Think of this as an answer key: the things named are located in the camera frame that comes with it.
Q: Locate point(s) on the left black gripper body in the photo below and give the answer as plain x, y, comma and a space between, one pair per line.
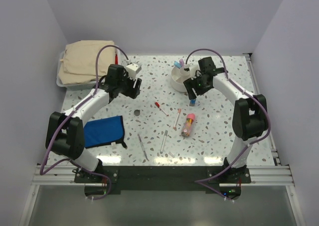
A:
126, 86

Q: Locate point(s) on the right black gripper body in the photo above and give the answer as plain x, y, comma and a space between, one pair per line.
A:
198, 80

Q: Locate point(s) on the blue cylindrical stamp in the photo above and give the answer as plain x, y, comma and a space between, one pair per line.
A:
192, 102

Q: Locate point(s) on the pink purple highlighter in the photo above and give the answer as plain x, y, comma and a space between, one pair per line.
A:
181, 61

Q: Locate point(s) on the blue cap highlighter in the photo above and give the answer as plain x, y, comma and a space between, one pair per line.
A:
177, 64

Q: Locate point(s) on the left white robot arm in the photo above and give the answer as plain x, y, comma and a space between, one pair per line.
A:
65, 133

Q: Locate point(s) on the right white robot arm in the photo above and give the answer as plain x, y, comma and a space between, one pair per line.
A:
250, 121

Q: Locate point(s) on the round white divided organizer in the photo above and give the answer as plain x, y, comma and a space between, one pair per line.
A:
177, 80

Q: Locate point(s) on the white plastic basket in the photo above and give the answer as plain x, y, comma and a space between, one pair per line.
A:
82, 86

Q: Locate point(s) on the small grey round cap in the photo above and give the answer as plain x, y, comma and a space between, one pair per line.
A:
137, 112

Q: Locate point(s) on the red cap white pen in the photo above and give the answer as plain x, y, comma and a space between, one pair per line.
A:
160, 108

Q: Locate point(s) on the pink cap clear tube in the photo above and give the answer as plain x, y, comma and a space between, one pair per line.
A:
186, 130

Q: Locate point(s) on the beige folded cloth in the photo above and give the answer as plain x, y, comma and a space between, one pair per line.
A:
78, 62

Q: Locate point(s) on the blue fabric pouch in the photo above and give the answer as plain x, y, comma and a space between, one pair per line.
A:
104, 132

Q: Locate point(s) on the thin metal craft knife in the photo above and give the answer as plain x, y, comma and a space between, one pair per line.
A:
142, 147

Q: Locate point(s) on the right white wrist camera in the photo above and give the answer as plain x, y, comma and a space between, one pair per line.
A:
189, 71

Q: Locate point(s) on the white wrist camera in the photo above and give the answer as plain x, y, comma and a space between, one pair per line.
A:
189, 71
133, 69

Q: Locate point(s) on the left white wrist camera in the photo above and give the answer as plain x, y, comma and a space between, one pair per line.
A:
133, 69

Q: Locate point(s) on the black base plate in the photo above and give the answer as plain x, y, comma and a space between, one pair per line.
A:
108, 186

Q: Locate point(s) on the aluminium frame rail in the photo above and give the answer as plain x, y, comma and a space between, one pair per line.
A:
253, 175

